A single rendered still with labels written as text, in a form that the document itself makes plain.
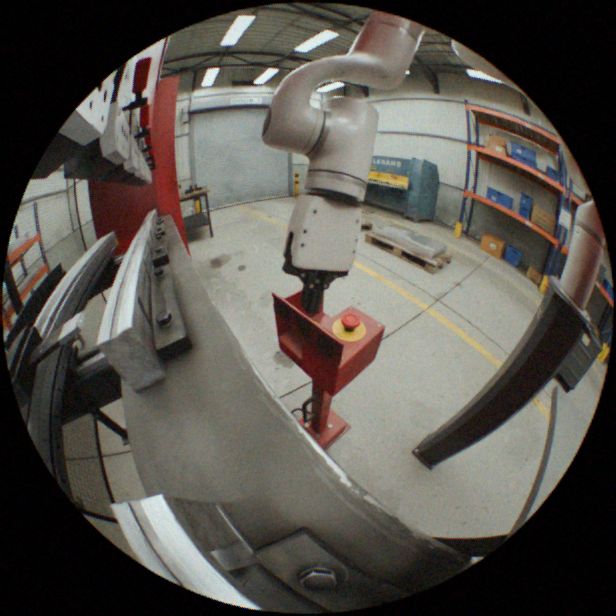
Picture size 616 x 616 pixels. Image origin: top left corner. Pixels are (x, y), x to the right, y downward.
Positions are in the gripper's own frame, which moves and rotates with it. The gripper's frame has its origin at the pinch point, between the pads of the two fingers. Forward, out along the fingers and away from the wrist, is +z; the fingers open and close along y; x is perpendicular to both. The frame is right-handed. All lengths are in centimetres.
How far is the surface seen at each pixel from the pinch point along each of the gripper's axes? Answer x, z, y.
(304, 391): -42, 80, -34
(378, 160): -455, -223, -399
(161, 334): -0.3, 5.1, 23.1
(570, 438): 38.1, -7.1, -2.4
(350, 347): 1.8, 9.7, -9.8
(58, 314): -10, 6, 55
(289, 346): -10.7, 17.9, -3.2
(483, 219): -178, -150, -587
